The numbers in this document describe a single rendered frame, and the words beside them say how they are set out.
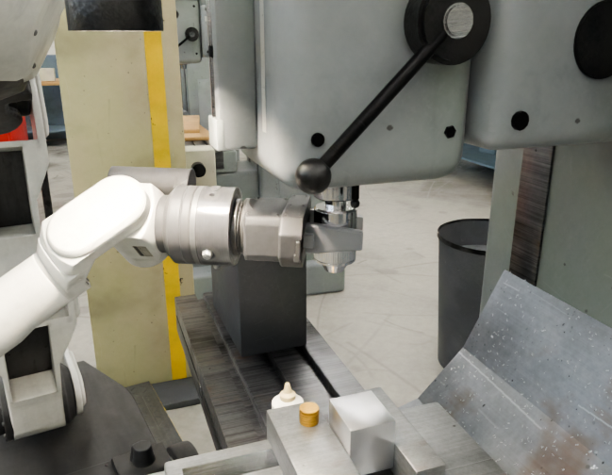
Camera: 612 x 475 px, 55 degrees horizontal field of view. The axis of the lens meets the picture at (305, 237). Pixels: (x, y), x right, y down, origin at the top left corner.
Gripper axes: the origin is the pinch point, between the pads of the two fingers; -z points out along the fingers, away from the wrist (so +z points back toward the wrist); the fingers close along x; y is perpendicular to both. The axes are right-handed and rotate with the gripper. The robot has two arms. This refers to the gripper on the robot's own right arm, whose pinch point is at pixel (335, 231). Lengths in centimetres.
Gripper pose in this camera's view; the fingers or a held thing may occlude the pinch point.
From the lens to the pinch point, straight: 65.0
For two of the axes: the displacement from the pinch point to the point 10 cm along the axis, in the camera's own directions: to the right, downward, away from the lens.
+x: 0.9, -3.2, 9.4
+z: -10.0, -0.4, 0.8
